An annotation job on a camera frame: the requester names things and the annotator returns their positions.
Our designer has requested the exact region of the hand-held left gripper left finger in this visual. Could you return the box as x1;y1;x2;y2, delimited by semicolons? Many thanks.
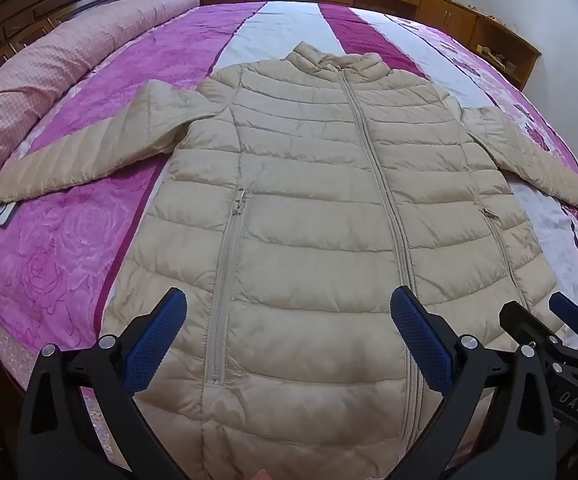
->
19;287;205;480

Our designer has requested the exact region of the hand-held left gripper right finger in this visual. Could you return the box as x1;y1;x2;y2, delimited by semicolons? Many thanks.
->
389;285;557;480

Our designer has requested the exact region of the beige quilted puffer jacket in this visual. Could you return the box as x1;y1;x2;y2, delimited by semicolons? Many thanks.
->
0;42;578;480

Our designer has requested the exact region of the magenta floral bedspread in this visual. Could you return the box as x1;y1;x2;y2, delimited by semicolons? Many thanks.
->
0;0;578;480

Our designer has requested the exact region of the small wooden shelf ornament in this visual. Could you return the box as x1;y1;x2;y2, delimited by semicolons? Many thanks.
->
476;45;506;64

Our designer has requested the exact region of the pink checked rolled quilt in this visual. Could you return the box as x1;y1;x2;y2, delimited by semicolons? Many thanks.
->
0;0;201;201

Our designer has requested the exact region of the dark wooden bed headboard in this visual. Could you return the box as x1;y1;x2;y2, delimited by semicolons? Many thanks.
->
0;0;136;101

